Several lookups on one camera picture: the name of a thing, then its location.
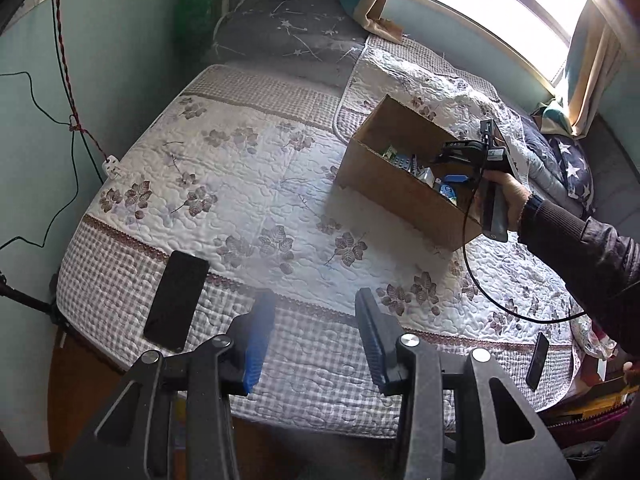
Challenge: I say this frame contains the person's right forearm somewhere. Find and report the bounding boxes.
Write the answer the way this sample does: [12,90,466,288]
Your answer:
[517,192,640,356]

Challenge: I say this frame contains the floral cloth bundle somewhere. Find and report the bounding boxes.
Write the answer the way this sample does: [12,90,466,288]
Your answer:
[570,317,618,361]

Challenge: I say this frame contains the black smartphone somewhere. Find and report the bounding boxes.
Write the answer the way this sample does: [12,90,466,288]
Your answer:
[143,250,211,352]

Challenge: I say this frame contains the wooden nightstand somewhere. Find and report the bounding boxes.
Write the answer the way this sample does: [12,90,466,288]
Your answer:
[545,375,640,426]

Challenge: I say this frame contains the navy star print pillow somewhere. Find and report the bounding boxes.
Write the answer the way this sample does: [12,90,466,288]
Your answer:
[542,132,596,211]

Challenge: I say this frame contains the thin black cable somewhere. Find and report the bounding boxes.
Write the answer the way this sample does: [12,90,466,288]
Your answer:
[0,72,108,252]

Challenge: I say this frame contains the person's right hand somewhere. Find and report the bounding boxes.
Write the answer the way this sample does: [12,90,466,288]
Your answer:
[482,170,535,235]

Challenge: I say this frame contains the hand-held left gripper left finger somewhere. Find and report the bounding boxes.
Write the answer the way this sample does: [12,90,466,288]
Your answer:
[57,287,278,480]

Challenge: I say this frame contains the red and black twisted cable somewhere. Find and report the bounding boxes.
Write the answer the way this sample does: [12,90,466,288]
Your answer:
[52,0,113,161]

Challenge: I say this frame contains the geometric patterned cushion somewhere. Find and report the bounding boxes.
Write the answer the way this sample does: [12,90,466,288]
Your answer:
[530,100,571,133]

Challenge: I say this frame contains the silver pill blister pack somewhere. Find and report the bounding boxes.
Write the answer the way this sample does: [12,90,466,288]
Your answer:
[392,152,426,173]

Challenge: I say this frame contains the black metal stand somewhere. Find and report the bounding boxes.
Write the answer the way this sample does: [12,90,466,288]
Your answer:
[0,270,63,331]

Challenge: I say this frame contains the large floral quilted bedspread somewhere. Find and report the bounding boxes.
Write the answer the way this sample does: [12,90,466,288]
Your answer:
[55,62,588,433]

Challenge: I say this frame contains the grey duvet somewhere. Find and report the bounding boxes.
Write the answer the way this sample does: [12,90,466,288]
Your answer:
[520,115,566,196]

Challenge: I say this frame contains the window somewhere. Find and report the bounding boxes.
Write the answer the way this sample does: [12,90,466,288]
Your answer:
[390,0,596,86]

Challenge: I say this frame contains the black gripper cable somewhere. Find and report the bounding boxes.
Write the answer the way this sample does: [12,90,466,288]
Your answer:
[462,180,588,323]

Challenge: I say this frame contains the brown cardboard box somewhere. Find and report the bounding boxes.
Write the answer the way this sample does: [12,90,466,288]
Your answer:
[336,94,483,251]

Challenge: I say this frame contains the beige curtain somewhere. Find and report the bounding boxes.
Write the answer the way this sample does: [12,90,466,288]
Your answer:
[552,0,631,138]

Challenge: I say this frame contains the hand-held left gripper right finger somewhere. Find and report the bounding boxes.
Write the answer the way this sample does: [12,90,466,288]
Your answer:
[354,287,576,480]

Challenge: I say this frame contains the green bag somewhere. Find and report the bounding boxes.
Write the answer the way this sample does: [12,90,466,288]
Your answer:
[175,0,226,56]

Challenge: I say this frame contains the small black phone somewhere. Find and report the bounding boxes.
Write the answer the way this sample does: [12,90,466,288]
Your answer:
[525,331,550,392]

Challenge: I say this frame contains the grey upholstered headboard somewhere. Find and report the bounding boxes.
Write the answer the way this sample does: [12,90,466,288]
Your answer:
[585,110,640,241]

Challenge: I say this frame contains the grey constellation print pillow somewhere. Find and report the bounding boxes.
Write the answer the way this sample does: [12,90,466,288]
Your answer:
[202,0,371,78]

